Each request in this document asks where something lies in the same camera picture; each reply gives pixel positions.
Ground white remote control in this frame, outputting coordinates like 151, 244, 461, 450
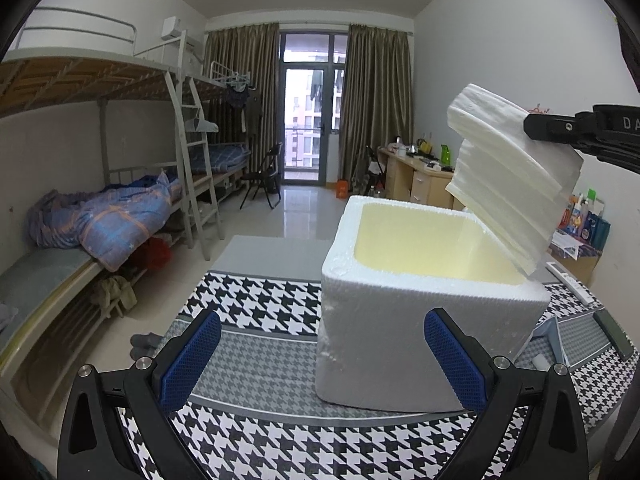
545, 261, 596, 305

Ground white air conditioner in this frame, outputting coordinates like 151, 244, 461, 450
161, 16, 206, 43

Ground grey slippers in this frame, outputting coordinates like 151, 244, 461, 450
130, 332, 161, 361

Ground yellowish cloth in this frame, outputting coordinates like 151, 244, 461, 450
91, 275, 137, 318

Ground black folding chair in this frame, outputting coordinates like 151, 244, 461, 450
239, 142, 283, 210

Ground brown curtain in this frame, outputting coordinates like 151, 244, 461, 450
205, 22, 280, 186
345, 24, 413, 196

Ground houndstooth table cloth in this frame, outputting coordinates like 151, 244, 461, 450
115, 270, 638, 480

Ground white bunk bed ladder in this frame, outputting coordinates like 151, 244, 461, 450
167, 30, 226, 261

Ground white foam lid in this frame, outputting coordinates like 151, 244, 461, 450
445, 83, 584, 277

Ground dark hanging clothes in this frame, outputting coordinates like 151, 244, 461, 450
225, 82, 261, 136

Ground black phone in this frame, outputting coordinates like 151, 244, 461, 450
592, 308, 633, 361

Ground light blue stand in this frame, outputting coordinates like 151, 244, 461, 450
530, 317, 571, 366

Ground white metal bunk bed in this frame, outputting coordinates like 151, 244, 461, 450
0, 7, 226, 401
187, 60, 256, 211

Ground group of bottles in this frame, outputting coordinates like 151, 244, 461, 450
560, 187, 611, 248

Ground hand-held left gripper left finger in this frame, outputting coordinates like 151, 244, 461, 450
57, 308, 222, 480

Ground blue bedding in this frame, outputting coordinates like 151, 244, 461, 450
207, 144, 251, 173

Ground glass balcony door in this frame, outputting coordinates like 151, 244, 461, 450
277, 31, 348, 184

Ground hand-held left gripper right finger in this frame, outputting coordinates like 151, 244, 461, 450
423, 308, 588, 480

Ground blue plaid quilt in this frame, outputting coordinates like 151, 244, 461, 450
26, 170, 183, 273

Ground white foam box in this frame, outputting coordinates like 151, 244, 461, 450
314, 195, 551, 412

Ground red bag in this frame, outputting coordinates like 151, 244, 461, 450
131, 237, 171, 273

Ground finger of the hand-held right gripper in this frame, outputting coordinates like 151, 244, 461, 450
522, 105, 601, 143

